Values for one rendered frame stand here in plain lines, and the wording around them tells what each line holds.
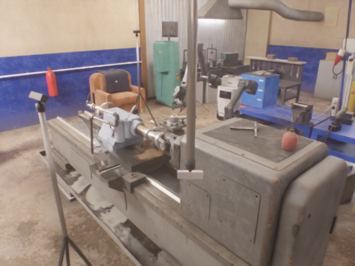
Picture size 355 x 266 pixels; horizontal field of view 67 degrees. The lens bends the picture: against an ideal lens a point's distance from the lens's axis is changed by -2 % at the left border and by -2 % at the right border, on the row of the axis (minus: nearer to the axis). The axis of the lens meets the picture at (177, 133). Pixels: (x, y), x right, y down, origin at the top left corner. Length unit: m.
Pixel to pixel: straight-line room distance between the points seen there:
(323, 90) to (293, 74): 2.64
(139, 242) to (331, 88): 7.04
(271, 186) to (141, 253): 1.19
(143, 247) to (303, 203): 1.27
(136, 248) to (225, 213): 0.93
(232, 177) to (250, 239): 0.28
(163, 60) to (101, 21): 1.53
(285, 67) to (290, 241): 4.91
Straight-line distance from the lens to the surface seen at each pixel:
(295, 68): 5.82
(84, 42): 6.23
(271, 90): 3.75
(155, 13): 7.19
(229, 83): 2.96
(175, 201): 1.75
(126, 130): 2.17
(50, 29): 6.00
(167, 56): 6.34
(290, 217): 1.18
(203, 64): 2.87
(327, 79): 8.31
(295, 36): 9.11
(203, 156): 1.29
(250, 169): 1.14
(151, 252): 2.05
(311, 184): 1.17
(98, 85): 6.13
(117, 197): 2.24
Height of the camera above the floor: 1.85
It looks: 22 degrees down
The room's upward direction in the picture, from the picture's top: straight up
